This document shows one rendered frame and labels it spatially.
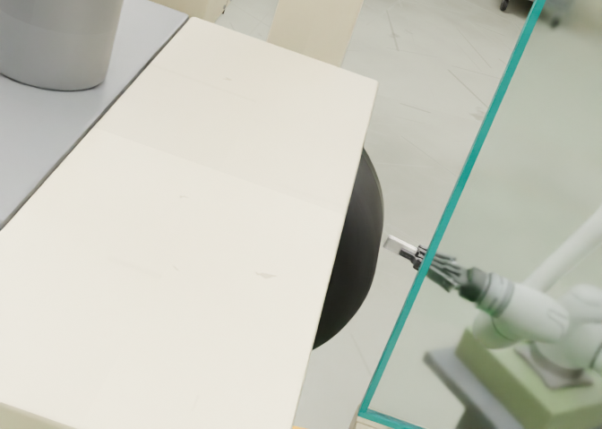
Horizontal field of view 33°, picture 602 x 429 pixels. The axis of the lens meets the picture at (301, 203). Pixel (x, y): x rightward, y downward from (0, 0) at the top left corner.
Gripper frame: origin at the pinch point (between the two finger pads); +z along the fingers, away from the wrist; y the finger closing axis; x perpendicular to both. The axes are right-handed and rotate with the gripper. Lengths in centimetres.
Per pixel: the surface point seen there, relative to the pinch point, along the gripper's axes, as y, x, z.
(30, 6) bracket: 96, -55, 68
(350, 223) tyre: 17.3, -8.8, 14.6
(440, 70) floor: -508, 117, -57
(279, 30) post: 40, -46, 44
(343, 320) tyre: 16.2, 13.3, 5.4
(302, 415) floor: -90, 123, -19
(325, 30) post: 40, -50, 37
